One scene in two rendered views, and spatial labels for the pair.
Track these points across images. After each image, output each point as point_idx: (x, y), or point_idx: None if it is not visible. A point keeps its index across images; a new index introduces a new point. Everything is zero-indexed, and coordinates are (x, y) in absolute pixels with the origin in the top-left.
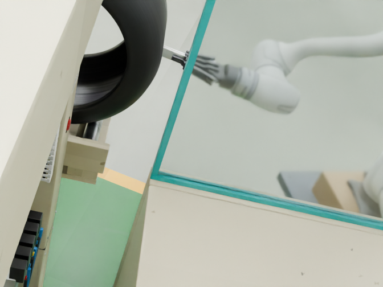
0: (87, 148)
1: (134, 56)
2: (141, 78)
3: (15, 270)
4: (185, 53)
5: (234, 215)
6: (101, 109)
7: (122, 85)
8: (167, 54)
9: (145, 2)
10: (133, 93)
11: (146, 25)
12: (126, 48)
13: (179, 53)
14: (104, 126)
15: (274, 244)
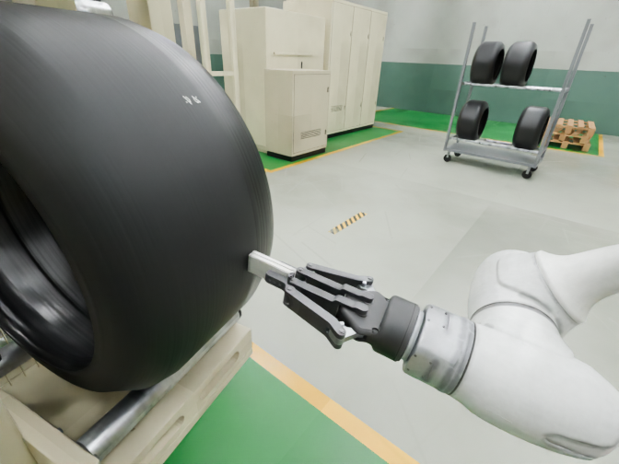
0: (51, 463)
1: (84, 267)
2: (126, 323)
3: None
4: (298, 270)
5: None
6: (100, 376)
7: (99, 333)
8: (261, 271)
9: (77, 120)
10: (129, 353)
11: (85, 183)
12: (59, 246)
13: (281, 267)
14: (185, 390)
15: None
